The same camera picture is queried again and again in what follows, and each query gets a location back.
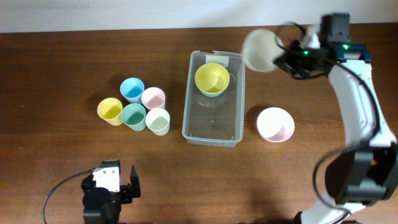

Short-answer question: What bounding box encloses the yellow plastic bowl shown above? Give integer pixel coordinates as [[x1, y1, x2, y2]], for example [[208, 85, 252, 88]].
[[195, 63, 230, 93]]

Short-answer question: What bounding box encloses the clear plastic container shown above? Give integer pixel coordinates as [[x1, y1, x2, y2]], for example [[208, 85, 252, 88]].
[[182, 50, 246, 147]]

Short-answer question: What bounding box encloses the white plastic bowl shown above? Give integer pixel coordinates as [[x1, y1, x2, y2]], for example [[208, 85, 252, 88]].
[[241, 29, 284, 73]]

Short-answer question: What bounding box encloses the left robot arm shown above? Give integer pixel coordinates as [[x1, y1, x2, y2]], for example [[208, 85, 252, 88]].
[[81, 159, 141, 224]]

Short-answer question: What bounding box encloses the yellow plastic cup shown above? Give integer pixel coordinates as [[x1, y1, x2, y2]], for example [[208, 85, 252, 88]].
[[97, 98, 123, 126]]

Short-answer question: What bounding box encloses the green plastic bowl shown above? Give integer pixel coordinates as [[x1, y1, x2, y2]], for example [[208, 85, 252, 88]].
[[199, 89, 224, 98]]

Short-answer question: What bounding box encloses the pink plastic cup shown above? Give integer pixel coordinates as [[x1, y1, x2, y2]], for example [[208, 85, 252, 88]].
[[141, 87, 166, 111]]

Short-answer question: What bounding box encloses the white plastic cup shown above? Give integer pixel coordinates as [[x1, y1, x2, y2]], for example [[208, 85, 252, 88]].
[[146, 108, 170, 136]]

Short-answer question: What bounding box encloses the blue plastic cup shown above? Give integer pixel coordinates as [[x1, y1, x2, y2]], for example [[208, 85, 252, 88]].
[[120, 78, 145, 104]]

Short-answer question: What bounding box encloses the pink plastic bowl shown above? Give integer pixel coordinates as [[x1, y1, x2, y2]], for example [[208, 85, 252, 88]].
[[256, 107, 295, 143]]

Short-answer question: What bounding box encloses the green plastic cup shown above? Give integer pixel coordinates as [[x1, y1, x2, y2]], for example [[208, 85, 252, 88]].
[[121, 103, 146, 131]]

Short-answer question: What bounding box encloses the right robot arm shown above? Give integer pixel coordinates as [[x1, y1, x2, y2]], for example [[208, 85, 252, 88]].
[[274, 12, 397, 223]]

